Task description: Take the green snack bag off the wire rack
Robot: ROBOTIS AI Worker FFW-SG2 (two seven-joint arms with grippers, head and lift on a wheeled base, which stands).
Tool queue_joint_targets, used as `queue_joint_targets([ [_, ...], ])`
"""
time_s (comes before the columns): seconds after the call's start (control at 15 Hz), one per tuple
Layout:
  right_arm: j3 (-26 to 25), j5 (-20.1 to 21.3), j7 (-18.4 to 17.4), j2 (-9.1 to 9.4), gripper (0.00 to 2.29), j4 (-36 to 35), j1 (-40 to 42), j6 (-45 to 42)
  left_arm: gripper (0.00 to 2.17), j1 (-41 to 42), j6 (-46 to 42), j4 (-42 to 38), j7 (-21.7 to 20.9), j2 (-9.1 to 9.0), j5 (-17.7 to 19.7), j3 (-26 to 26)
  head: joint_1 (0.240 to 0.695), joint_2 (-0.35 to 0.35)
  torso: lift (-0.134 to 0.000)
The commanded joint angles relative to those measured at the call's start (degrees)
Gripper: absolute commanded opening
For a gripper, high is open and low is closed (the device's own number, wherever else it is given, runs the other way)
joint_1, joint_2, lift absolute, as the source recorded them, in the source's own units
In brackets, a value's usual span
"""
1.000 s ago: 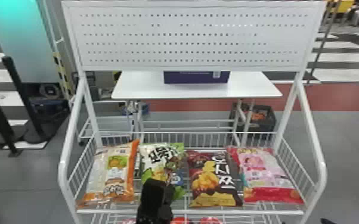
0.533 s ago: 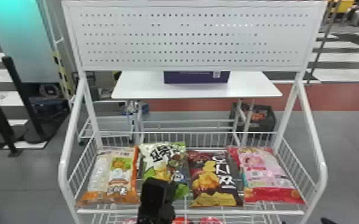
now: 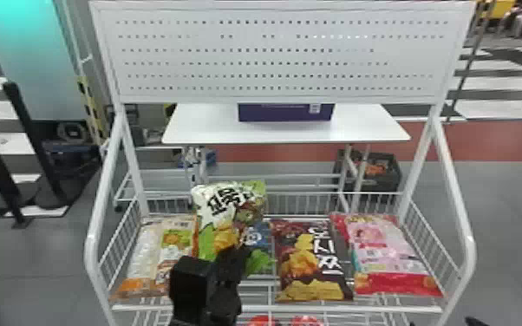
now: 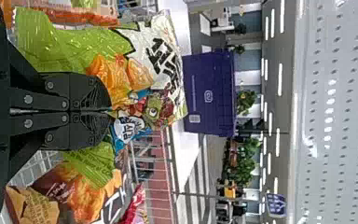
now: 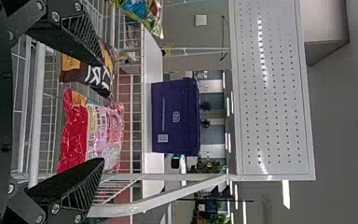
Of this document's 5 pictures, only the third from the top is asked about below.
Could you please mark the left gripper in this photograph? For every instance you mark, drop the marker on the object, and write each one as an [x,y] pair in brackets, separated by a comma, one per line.
[227,300]

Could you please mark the green snack packet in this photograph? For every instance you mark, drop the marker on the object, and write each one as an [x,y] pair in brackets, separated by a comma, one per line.
[224,209]

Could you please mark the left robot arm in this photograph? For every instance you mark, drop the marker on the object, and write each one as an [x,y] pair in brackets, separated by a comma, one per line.
[197,322]

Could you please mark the blue snack packet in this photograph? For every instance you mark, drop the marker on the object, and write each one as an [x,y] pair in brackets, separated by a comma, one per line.
[259,246]

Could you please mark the red snack packet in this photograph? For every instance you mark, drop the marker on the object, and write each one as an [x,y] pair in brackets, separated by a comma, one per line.
[261,321]
[307,321]

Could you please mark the brown snack packet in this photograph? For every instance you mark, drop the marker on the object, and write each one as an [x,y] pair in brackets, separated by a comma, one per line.
[309,264]

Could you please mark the orange snack packet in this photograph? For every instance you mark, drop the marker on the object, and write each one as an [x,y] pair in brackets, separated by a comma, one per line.
[156,259]

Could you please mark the white side table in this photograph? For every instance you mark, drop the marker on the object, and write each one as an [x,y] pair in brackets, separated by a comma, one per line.
[283,132]

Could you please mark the pink snack packet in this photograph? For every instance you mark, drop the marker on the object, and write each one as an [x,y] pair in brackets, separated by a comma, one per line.
[384,255]

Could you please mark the purple box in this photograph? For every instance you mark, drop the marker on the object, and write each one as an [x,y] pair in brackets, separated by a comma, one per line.
[283,113]

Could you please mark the black crate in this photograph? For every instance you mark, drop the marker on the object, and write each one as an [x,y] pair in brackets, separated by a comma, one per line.
[379,173]

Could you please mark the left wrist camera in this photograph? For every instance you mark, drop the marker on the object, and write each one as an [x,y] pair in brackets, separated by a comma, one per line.
[192,286]

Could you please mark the striped post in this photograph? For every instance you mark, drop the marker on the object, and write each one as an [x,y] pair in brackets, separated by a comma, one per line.
[92,109]

